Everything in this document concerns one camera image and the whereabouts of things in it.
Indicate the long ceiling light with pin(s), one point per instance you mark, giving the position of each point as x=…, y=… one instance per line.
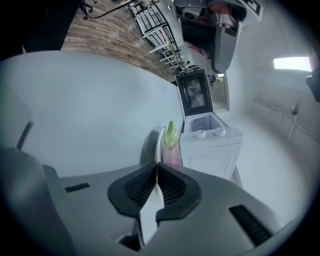
x=291, y=63

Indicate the white oval plate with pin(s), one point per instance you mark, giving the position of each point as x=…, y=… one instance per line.
x=150, y=225

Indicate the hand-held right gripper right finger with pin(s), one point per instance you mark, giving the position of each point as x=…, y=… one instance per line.
x=220, y=200

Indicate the left hand-held gripper camera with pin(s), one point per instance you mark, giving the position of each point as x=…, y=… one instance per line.
x=190, y=13

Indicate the person's black trousers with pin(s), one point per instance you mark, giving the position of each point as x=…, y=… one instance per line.
x=50, y=25

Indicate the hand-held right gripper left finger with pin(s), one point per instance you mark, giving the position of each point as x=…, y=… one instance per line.
x=95, y=212

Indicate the purple eggplant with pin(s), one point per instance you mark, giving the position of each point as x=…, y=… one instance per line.
x=172, y=136

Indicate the person's left hand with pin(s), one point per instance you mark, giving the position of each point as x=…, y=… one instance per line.
x=217, y=6

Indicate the ceiling smoke detector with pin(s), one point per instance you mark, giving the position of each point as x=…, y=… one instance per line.
x=294, y=110

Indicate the white metal rack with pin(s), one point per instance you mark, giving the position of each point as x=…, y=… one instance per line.
x=150, y=22

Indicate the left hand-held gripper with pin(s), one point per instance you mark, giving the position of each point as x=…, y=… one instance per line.
x=251, y=10

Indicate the white microwave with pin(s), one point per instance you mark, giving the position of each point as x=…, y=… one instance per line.
x=210, y=155

